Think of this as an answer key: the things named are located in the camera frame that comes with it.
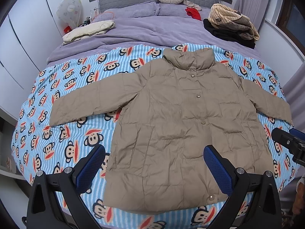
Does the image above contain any tan puffer jacket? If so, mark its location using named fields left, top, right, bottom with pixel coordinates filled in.
left=50, top=48, right=292, bottom=214

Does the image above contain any black clothes pile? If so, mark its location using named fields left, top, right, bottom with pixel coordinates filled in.
left=203, top=19, right=255, bottom=49

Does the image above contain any striped beige clothes pile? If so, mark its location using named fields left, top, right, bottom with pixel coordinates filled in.
left=208, top=3, right=259, bottom=41

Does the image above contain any dark framed window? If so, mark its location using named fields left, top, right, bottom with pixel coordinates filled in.
left=277, top=0, right=304, bottom=45

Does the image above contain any purple duvet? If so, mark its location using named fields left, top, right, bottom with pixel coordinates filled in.
left=47, top=16, right=261, bottom=65

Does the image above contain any red garment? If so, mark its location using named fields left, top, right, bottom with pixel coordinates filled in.
left=185, top=7, right=202, bottom=21

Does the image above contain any purple pillow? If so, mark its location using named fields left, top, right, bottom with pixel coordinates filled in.
left=158, top=3, right=210, bottom=19

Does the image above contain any cream folded garment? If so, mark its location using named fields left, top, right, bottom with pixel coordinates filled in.
left=63, top=20, right=115, bottom=44

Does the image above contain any white wardrobe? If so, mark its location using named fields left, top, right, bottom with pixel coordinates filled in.
left=1, top=0, right=62, bottom=121

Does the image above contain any covered standing fan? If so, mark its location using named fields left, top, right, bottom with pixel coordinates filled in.
left=56, top=0, right=82, bottom=29

